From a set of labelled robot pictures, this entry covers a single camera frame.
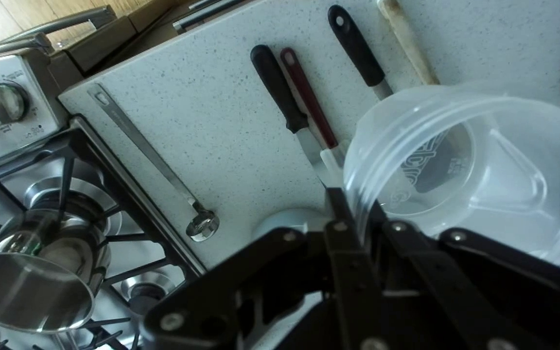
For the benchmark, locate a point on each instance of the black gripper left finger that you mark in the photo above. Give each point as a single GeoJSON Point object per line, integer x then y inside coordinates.
{"type": "Point", "coordinates": [273, 284]}

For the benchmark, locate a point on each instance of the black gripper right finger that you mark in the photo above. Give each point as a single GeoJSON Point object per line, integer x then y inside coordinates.
{"type": "Point", "coordinates": [475, 292]}

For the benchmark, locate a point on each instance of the clear plastic cup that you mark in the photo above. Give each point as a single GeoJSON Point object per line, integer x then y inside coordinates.
{"type": "Point", "coordinates": [487, 168]}

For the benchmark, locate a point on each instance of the dark grey drawer cabinet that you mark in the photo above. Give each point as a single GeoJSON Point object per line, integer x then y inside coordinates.
{"type": "Point", "coordinates": [131, 39]}

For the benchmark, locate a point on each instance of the grey bowl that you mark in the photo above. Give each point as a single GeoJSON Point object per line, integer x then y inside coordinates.
{"type": "Point", "coordinates": [286, 220]}

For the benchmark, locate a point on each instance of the small steel saucepan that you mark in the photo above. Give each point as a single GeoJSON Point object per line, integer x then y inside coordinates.
{"type": "Point", "coordinates": [28, 292]}

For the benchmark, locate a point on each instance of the black spatula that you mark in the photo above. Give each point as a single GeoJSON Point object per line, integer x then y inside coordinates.
{"type": "Point", "coordinates": [358, 45]}

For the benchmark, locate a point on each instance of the stainless gas stove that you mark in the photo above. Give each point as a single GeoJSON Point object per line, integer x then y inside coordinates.
{"type": "Point", "coordinates": [8, 71]}

